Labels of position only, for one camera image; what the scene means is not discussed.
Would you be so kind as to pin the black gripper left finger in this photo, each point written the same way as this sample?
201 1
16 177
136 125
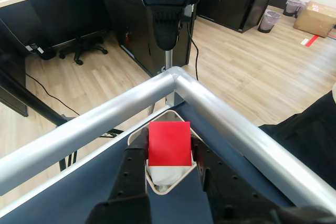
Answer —
128 176

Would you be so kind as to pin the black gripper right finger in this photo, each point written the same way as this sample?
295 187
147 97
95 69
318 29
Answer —
225 195

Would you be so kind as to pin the red cube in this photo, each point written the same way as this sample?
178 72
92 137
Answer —
169 144

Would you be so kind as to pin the beige box with white rim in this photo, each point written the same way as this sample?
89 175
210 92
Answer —
136 137

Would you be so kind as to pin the brown cardboard box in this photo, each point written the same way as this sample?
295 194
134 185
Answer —
315 19

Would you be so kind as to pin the black cloth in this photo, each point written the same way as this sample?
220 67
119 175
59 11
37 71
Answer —
309 134

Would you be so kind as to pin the silver webcam pole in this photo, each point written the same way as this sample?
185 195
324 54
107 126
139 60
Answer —
168 60

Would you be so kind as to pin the black desk with beige top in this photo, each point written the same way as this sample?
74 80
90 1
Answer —
136 30

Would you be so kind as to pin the red floor tape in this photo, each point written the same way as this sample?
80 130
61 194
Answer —
312 41

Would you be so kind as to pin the mesh trash bin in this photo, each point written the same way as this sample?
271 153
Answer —
269 20
292 7

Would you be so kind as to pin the black office chair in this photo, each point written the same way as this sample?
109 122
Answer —
55 3

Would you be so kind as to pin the silver metal frame rail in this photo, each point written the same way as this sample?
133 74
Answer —
105 113

